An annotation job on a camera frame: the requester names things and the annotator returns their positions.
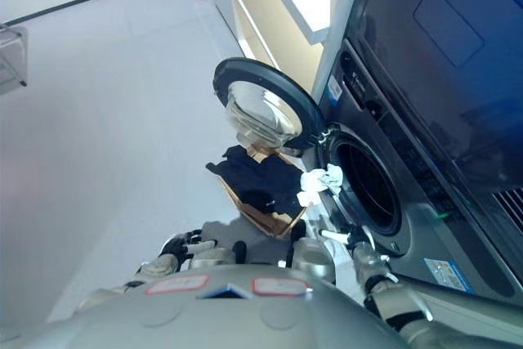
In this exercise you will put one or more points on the white cloth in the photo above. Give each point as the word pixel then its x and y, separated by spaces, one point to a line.
pixel 316 183

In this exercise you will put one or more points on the black clothes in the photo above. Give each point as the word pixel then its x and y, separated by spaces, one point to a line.
pixel 265 185

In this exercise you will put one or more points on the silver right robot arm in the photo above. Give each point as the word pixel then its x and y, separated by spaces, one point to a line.
pixel 408 308

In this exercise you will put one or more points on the dark stacked dryer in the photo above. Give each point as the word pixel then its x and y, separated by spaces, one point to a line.
pixel 449 59

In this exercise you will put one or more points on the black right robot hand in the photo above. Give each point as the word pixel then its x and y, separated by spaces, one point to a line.
pixel 359 236

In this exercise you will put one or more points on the blue energy label sticker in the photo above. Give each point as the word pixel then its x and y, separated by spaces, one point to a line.
pixel 449 276

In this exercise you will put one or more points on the brown cardboard basket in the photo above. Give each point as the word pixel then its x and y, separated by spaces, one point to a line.
pixel 274 224

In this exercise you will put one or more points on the round washing machine door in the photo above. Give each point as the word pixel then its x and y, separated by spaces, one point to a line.
pixel 265 108

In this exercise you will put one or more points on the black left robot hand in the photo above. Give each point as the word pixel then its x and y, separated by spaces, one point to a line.
pixel 175 247

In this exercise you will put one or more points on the silver robot torso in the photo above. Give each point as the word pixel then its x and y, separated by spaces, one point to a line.
pixel 204 320

